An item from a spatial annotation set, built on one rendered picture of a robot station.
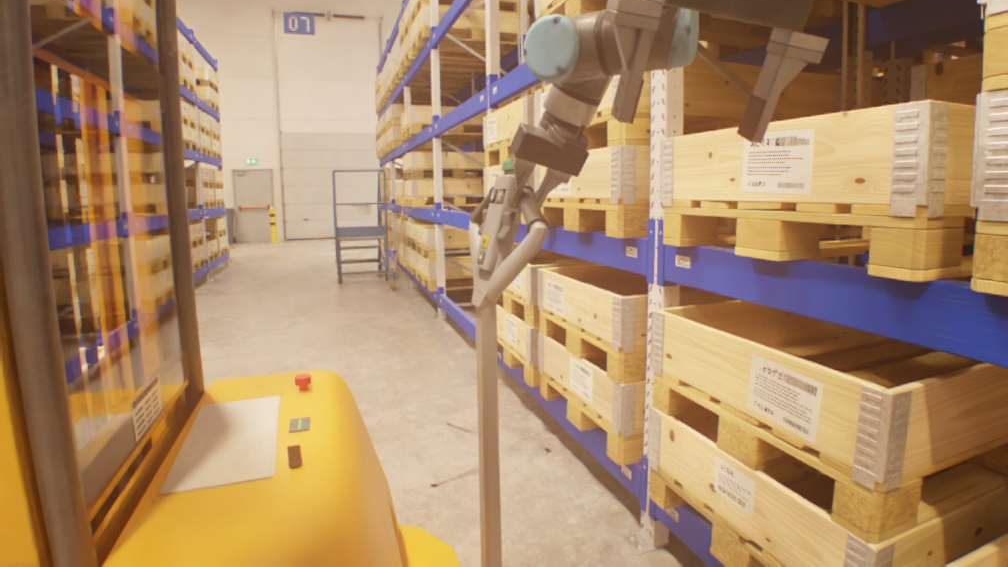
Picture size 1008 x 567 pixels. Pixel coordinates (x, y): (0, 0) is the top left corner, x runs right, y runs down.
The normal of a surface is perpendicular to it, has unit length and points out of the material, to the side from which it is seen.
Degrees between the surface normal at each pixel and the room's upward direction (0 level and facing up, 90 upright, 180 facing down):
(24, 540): 90
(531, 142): 118
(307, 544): 0
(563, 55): 98
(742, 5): 114
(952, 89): 90
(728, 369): 90
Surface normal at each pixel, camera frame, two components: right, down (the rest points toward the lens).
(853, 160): -0.94, 0.05
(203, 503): -0.01, -0.99
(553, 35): -0.59, 0.25
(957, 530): 0.33, 0.11
